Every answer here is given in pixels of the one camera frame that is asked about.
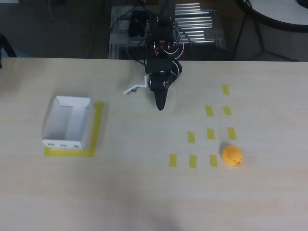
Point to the yellow tape strip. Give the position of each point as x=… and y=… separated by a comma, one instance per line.
x=213, y=160
x=192, y=161
x=225, y=89
x=209, y=110
x=173, y=160
x=191, y=137
x=227, y=110
x=210, y=133
x=232, y=133

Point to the white cardboard box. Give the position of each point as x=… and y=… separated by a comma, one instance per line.
x=63, y=120

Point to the round white table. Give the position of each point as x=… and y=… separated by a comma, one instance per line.
x=276, y=9

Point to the yellow tape corner marker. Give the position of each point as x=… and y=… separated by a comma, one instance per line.
x=96, y=130

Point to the yellow rubber duck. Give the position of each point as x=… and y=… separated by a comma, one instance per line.
x=231, y=155

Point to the black chair part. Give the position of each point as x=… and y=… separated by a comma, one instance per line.
x=6, y=45

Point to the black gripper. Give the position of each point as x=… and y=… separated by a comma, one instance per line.
x=159, y=88

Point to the black table legs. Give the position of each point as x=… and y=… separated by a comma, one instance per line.
x=260, y=36

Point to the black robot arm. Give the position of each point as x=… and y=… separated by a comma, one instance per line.
x=163, y=31

